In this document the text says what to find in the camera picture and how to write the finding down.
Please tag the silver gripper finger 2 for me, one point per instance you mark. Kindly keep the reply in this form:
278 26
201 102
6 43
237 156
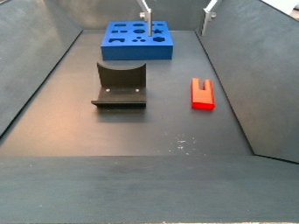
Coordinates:
209 14
146 15

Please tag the red slotted square-circle object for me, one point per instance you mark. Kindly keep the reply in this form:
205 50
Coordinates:
202 95

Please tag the blue foam shape board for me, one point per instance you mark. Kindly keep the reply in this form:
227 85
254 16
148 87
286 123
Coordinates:
126 41

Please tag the black curved fixture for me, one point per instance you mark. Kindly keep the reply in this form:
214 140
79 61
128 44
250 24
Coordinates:
122 88

